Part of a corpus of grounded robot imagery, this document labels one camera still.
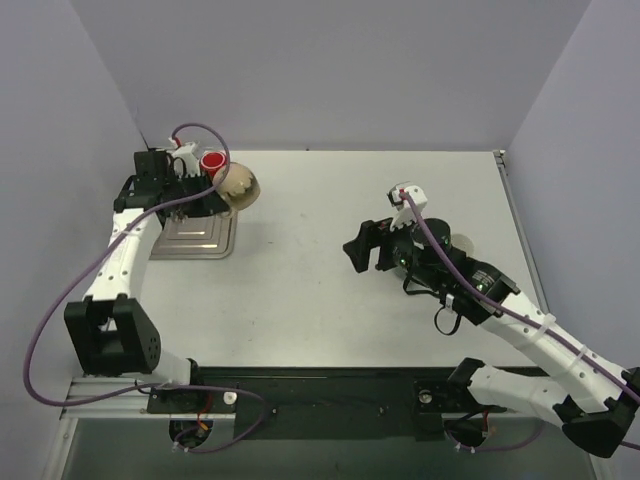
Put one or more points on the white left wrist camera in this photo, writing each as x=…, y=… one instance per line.
x=185, y=160

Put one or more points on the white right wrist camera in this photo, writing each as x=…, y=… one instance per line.
x=409, y=200

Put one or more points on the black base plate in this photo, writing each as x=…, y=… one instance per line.
x=326, y=403

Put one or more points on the beige round mug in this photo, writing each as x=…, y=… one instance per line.
x=240, y=187

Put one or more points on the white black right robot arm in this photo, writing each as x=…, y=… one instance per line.
x=591, y=400

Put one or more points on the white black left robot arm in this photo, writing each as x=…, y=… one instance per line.
x=110, y=331

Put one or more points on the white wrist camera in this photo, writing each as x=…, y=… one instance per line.
x=185, y=160
x=409, y=200

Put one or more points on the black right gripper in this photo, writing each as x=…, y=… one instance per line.
x=379, y=245

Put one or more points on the metal tray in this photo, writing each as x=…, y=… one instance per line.
x=204, y=238

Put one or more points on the red mug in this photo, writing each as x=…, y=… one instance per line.
x=212, y=162

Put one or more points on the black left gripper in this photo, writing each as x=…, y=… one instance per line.
x=198, y=189

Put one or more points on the pink mug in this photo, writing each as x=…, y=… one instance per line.
x=463, y=243

